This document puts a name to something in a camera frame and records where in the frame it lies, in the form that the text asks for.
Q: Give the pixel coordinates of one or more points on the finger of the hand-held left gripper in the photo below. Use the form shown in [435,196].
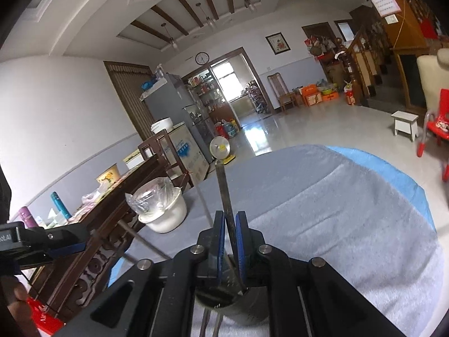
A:
[66,249]
[59,235]

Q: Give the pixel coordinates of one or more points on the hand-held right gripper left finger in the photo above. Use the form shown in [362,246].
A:
[219,245]

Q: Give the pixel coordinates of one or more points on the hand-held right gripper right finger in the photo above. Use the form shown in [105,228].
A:
[240,245]

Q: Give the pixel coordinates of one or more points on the grey metal utensil cup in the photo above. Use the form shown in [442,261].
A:
[252,309]

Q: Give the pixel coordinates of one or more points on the person's left hand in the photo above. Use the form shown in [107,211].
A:
[15,293]

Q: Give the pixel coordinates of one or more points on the green tissue box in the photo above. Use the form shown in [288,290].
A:
[51,219]

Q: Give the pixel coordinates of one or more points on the teal thermos bottle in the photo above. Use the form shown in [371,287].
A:
[61,205]

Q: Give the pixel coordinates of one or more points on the purple thermos bottle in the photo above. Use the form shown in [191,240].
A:
[28,217]

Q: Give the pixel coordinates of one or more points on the dark carved wooden sideboard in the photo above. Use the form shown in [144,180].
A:
[105,217]

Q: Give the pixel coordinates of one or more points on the white plastic bag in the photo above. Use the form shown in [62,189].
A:
[93,196]

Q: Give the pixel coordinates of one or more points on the white plastic basin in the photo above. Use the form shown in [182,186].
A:
[168,217]

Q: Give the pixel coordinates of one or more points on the red plastic object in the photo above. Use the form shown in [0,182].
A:
[45,319]

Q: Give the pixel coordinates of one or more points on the yellow floral bowl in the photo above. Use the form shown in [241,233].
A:
[108,174]

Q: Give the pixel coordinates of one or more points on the clear plastic bag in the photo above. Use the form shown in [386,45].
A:
[147,200]

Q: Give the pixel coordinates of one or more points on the white chest freezer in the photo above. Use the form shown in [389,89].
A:
[189,154]

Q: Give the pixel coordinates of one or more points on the small white electric fan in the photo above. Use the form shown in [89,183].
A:
[220,146]

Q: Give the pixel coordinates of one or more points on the cream box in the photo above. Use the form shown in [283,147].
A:
[133,159]

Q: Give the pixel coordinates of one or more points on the blue water jug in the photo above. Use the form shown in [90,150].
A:
[230,130]

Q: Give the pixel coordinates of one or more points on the dark wooden dining chair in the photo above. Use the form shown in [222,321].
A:
[151,139]

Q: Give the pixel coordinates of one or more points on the grey refrigerator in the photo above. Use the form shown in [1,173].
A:
[172,101]

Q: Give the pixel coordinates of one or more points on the shelf with bottles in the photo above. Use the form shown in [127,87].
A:
[205,91]

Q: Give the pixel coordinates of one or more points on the brown striped curtain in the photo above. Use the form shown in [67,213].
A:
[129,94]

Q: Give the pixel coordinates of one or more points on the brown wooden chair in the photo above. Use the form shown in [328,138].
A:
[279,86]

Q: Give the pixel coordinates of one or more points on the orange cardboard boxes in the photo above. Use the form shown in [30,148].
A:
[315,96]

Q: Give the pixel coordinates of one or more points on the blue tablecloth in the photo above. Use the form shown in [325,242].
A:
[396,179]

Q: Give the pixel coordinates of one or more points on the red plastic container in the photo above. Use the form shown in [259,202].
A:
[349,94]

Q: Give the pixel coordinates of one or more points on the framed flower picture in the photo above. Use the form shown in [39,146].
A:
[278,44]

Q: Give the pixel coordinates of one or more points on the small white stool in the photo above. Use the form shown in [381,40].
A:
[405,119]

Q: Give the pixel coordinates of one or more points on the bunch of hanging bags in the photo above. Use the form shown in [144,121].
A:
[319,47]

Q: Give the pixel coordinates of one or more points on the wooden stair railing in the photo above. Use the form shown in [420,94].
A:
[364,52]

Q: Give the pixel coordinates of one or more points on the red plastic chair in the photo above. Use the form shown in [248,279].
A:
[438,126]

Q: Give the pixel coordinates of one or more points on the cream sofa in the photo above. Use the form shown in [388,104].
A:
[435,77]

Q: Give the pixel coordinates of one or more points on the orange wooden column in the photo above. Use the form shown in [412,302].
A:
[407,24]

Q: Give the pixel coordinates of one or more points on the round wall clock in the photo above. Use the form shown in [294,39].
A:
[202,58]

